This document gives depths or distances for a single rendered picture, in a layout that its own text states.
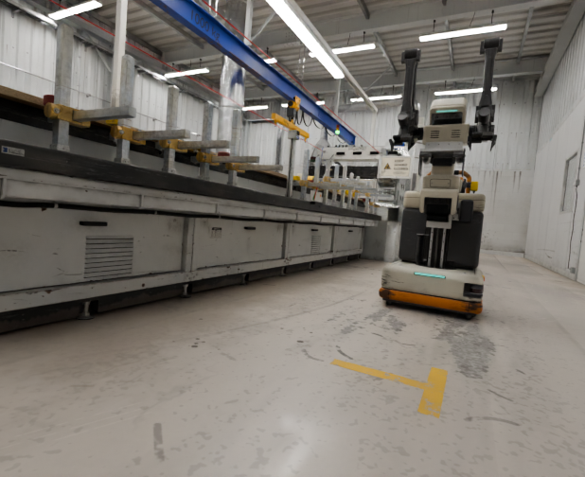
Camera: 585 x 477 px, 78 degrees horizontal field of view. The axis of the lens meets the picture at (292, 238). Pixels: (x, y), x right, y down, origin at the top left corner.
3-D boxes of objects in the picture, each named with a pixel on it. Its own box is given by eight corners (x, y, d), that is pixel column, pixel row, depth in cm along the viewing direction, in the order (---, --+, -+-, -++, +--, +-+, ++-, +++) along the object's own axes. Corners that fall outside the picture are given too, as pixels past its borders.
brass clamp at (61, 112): (91, 127, 132) (92, 114, 132) (52, 116, 120) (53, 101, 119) (80, 128, 135) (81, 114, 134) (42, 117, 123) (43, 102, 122)
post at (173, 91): (172, 188, 171) (179, 86, 169) (167, 188, 168) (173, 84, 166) (167, 188, 173) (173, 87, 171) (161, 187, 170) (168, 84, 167)
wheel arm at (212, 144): (230, 150, 161) (231, 140, 161) (225, 149, 158) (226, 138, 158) (160, 151, 180) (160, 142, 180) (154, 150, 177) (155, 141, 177)
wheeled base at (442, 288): (397, 287, 303) (399, 257, 302) (481, 300, 274) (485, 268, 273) (376, 299, 243) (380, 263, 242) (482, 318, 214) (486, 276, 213)
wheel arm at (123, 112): (136, 120, 116) (137, 107, 116) (127, 117, 113) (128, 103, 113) (57, 126, 136) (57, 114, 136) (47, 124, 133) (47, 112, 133)
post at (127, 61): (128, 174, 149) (134, 57, 146) (120, 173, 146) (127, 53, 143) (122, 174, 151) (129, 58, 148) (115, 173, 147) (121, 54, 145)
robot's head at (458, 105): (432, 119, 245) (432, 97, 236) (466, 117, 236) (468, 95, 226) (429, 130, 236) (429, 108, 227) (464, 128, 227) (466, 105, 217)
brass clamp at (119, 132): (146, 145, 154) (147, 132, 154) (118, 137, 142) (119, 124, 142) (136, 145, 157) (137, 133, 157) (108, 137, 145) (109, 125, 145)
